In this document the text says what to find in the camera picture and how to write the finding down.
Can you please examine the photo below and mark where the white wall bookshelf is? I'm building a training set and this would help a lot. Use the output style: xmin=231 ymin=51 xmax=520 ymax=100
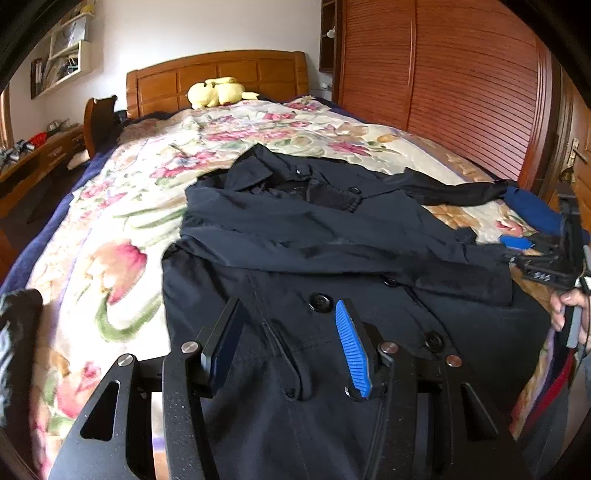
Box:
xmin=30 ymin=11 xmax=96 ymax=100

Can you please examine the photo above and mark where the floral blanket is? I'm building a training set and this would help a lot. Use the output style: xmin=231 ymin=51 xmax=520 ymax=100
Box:
xmin=28 ymin=96 xmax=555 ymax=480

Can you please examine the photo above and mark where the blue cloth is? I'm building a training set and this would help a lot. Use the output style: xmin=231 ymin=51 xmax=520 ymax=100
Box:
xmin=502 ymin=186 xmax=591 ymax=246

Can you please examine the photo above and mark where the wooden louvered wardrobe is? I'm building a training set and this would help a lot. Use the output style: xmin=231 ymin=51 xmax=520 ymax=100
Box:
xmin=332 ymin=0 xmax=561 ymax=195

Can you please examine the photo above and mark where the person's dark clothing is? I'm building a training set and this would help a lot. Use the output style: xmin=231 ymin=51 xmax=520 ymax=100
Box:
xmin=515 ymin=323 xmax=591 ymax=480

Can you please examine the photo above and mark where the navy bed sheet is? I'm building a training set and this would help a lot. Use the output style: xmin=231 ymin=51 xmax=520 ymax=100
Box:
xmin=0 ymin=150 xmax=118 ymax=296

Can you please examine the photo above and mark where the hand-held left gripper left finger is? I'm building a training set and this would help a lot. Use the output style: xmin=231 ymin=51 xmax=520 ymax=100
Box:
xmin=48 ymin=299 xmax=246 ymax=480

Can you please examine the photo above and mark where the wooden bed headboard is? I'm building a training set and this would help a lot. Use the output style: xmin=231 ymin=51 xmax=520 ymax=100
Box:
xmin=126 ymin=50 xmax=309 ymax=119

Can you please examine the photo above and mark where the wooden desk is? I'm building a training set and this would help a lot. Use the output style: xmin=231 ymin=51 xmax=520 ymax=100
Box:
xmin=0 ymin=124 xmax=86 ymax=219

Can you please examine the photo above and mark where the wooden chair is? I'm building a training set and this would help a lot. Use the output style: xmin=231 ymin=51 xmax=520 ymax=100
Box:
xmin=83 ymin=95 xmax=119 ymax=158

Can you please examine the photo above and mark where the black coat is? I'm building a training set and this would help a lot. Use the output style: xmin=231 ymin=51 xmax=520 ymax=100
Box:
xmin=161 ymin=143 xmax=561 ymax=480

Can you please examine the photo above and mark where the wooden niche shelf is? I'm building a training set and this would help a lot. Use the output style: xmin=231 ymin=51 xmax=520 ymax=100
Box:
xmin=319 ymin=0 xmax=341 ymax=73

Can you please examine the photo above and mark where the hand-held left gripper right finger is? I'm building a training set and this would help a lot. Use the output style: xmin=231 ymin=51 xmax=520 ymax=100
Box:
xmin=335 ymin=299 xmax=522 ymax=480

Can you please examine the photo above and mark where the dark cloth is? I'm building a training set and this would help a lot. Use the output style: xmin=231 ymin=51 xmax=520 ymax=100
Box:
xmin=0 ymin=290 xmax=44 ymax=432

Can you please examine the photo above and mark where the yellow plush toy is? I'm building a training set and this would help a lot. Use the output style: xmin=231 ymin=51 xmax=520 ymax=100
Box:
xmin=187 ymin=77 xmax=260 ymax=110

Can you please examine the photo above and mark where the person's right hand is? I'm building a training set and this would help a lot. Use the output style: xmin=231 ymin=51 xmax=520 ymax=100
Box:
xmin=549 ymin=287 xmax=591 ymax=332

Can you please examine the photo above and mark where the wooden door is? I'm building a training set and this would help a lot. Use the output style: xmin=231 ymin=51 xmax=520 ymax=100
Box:
xmin=549 ymin=65 xmax=591 ymax=208

